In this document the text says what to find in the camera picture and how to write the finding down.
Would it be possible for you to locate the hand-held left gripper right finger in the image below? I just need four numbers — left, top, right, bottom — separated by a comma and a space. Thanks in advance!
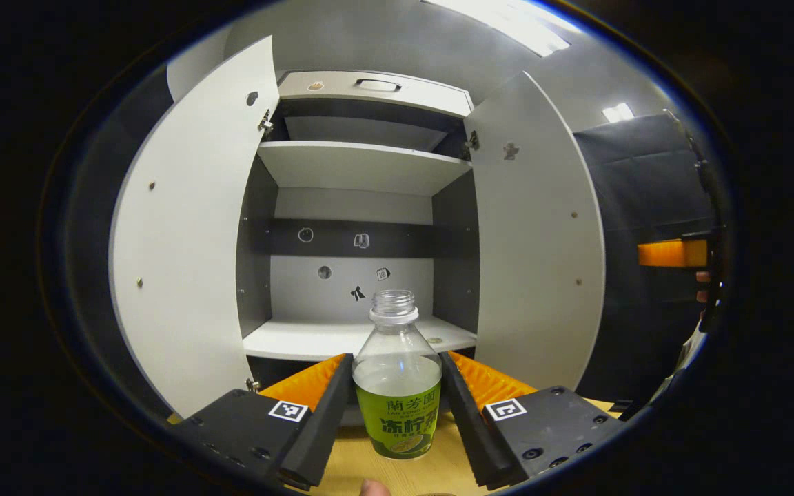
438, 350, 627, 491

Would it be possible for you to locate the beige cabinet drawer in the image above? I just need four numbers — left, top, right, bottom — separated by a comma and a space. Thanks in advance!
278, 69, 475, 118

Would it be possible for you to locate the white cabinet shelf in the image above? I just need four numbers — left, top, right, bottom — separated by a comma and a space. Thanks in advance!
242, 316, 478, 362
257, 141, 474, 197

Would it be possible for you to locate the long ceiling light panel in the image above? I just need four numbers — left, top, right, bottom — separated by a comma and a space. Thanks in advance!
425, 0, 570, 57

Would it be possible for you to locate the green label drink bottle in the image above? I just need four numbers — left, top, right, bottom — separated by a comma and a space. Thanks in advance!
352, 289, 443, 461

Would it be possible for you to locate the white and grey cabinet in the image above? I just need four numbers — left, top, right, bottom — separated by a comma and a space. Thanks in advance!
235, 69, 480, 386

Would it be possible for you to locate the person's light clothing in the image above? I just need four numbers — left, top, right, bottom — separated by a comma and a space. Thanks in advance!
649, 320, 709, 407

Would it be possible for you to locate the white cabinet door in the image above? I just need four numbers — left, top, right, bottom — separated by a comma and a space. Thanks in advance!
109, 36, 281, 420
464, 71, 606, 392

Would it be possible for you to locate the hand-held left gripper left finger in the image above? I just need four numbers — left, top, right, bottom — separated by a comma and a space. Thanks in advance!
168, 353, 356, 492

